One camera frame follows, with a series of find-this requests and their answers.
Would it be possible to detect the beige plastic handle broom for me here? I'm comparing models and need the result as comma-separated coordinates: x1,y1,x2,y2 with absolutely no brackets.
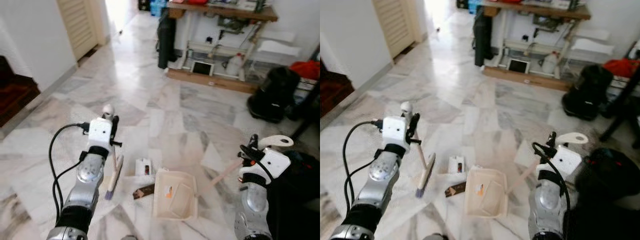
400,101,437,199
102,104,125,201

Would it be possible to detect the beige long handle dustpan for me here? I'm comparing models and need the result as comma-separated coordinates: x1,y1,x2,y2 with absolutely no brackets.
153,134,295,221
465,131,590,219

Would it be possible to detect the black backpack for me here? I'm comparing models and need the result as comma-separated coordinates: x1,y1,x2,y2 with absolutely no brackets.
561,64,615,121
247,66,302,124

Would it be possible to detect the brown wrapper scrap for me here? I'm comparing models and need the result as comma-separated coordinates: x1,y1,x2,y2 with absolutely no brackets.
445,182,467,198
132,184,156,200

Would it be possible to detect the long wooden plank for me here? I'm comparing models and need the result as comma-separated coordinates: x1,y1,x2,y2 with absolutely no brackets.
482,66,572,92
166,68,259,95

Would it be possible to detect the large black bag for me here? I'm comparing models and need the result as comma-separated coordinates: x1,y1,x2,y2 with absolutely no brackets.
267,150,321,240
565,147,640,240

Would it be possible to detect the black tripod leg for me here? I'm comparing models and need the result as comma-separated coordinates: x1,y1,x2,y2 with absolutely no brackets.
599,45,640,148

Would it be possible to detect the white plastic jug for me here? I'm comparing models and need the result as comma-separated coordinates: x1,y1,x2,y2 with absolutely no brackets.
541,51,561,76
226,52,246,77

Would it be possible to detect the white framed tablet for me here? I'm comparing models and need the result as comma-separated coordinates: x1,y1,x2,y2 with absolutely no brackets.
191,60,215,77
506,58,531,74

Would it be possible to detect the dark wooden step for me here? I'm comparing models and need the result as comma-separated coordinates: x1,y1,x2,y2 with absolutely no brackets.
320,59,355,118
0,55,41,127

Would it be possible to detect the black hanging garment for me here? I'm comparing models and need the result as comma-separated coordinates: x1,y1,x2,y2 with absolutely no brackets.
473,7,494,68
157,11,177,70

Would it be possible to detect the beige louvred door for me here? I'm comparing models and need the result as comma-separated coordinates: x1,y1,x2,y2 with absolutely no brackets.
372,0,426,59
56,0,109,62

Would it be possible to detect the red cloth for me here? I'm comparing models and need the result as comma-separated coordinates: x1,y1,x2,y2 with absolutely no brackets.
289,60,321,81
602,58,640,78

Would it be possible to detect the white shelf board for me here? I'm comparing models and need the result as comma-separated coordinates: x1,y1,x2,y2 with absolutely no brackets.
257,40,303,57
571,38,616,56

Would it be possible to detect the wooden table top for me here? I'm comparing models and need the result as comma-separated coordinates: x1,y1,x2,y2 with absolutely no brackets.
479,1,592,21
166,1,279,22

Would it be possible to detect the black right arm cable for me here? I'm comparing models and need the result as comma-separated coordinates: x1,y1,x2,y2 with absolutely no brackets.
531,142,571,201
239,144,275,183

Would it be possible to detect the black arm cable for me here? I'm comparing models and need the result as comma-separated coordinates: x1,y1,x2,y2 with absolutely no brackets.
343,120,385,221
531,142,571,201
239,144,275,183
48,123,92,223

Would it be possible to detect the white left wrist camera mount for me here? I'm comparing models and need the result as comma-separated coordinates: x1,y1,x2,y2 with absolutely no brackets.
382,116,411,150
88,118,113,151

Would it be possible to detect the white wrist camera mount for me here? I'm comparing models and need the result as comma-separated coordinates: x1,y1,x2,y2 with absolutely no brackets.
88,118,113,151
536,145,583,182
239,148,292,185
382,116,411,150

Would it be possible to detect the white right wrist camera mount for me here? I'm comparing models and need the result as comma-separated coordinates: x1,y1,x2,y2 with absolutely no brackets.
239,148,292,185
536,145,583,182

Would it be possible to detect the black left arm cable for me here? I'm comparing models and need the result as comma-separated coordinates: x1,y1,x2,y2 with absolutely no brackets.
343,120,385,221
48,123,92,223

